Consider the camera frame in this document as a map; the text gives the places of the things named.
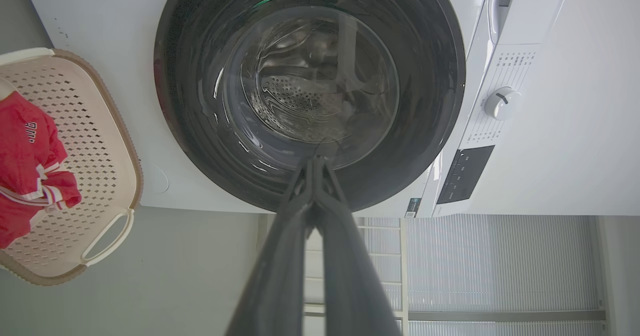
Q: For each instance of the white window frame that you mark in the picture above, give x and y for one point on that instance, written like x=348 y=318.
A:
x=405 y=296

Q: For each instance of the white front-load washing machine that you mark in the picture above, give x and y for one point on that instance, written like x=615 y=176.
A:
x=525 y=126

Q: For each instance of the beige perforated laundry basket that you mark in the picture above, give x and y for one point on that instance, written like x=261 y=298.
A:
x=85 y=151

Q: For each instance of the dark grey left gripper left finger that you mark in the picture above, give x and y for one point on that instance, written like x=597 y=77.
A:
x=272 y=276

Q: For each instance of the white pleated window blind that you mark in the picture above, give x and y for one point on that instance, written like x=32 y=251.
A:
x=500 y=266

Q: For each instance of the round black glass washer door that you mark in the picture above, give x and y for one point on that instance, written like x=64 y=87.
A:
x=310 y=76

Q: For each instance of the red garment with white trim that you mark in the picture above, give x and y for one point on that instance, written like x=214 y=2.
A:
x=30 y=166

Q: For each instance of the white washer program dial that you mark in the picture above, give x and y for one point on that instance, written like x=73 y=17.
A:
x=501 y=103

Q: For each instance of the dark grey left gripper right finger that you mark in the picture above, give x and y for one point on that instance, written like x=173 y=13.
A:
x=350 y=281

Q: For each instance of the white detergent drawer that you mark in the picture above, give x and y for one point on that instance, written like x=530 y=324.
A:
x=505 y=6

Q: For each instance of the black washer control panel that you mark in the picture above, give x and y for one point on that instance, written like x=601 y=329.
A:
x=465 y=174

